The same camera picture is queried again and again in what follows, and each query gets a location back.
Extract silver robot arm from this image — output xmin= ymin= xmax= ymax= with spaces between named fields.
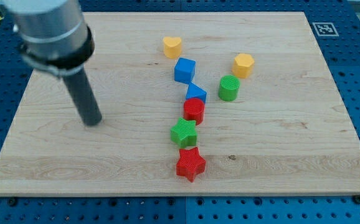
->
xmin=0 ymin=0 xmax=95 ymax=77

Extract green star block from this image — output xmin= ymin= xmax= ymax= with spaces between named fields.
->
xmin=170 ymin=118 xmax=197 ymax=148

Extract red star block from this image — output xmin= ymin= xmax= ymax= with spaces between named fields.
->
xmin=176 ymin=147 xmax=206 ymax=182

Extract red cylinder block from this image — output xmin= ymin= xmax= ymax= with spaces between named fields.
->
xmin=183 ymin=98 xmax=205 ymax=125

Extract light wooden board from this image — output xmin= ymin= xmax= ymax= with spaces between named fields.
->
xmin=0 ymin=12 xmax=360 ymax=197

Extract blue triangle block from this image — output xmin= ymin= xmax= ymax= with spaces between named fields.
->
xmin=186 ymin=83 xmax=207 ymax=104

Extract blue cube block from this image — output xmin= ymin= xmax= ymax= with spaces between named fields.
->
xmin=174 ymin=58 xmax=196 ymax=84

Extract green cylinder block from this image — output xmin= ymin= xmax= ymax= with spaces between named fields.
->
xmin=218 ymin=75 xmax=240 ymax=101

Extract yellow heart block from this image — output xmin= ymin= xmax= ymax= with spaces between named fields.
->
xmin=163 ymin=37 xmax=182 ymax=59

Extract yellow pentagon block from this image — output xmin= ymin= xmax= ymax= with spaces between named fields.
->
xmin=232 ymin=53 xmax=255 ymax=78

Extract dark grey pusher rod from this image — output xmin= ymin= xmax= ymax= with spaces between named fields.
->
xmin=63 ymin=68 xmax=102 ymax=126

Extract white fiducial marker tag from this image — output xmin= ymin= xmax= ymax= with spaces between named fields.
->
xmin=313 ymin=22 xmax=339 ymax=37

